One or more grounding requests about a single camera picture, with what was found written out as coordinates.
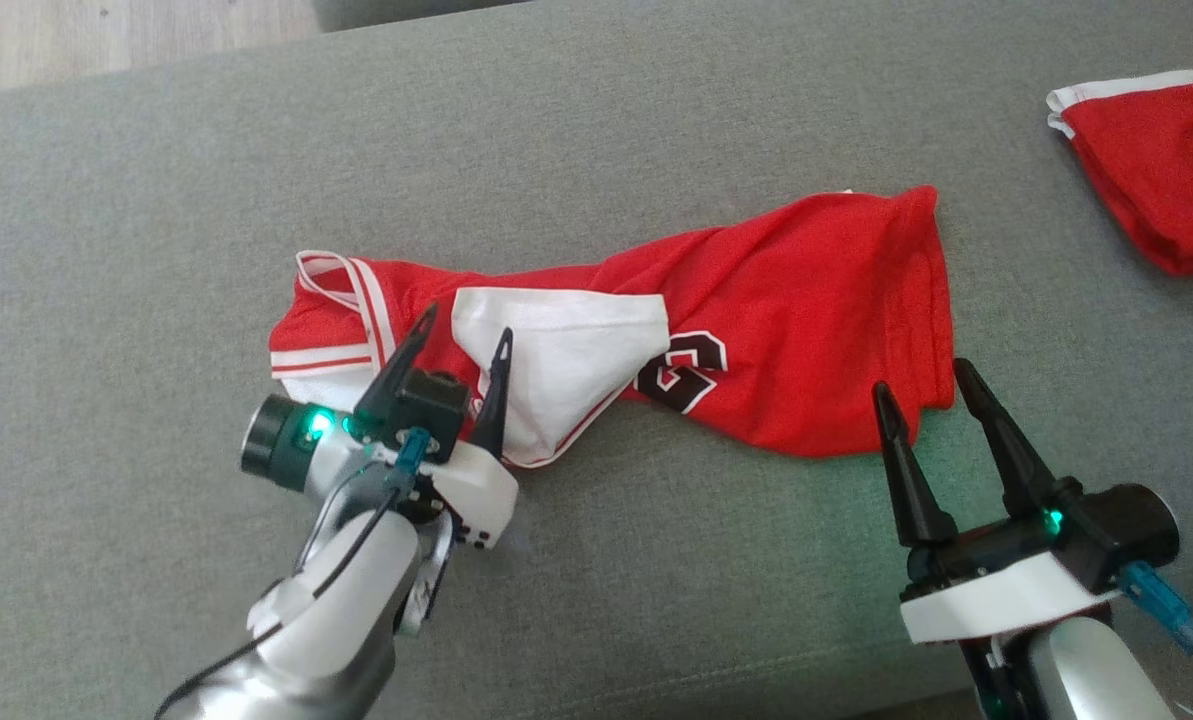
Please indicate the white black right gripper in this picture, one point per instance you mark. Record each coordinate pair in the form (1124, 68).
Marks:
(996, 600)

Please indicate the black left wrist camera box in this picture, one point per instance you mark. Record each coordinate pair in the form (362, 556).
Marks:
(426, 405)

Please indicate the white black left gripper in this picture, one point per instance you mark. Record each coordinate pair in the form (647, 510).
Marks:
(476, 495)

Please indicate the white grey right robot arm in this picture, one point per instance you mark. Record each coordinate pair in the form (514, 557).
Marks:
(1076, 680)

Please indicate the red number 23 jersey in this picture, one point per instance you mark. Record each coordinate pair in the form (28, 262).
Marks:
(806, 320)

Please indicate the red garment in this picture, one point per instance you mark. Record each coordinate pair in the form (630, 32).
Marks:
(1166, 170)

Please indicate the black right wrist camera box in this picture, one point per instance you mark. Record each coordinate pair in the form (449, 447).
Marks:
(1121, 530)

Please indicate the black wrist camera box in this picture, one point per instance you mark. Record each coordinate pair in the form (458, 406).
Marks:
(1121, 530)
(426, 405)

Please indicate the large grey sofa chaise cushion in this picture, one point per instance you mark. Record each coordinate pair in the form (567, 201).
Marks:
(156, 230)

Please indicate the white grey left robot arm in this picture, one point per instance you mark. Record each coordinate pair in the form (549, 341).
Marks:
(336, 610)

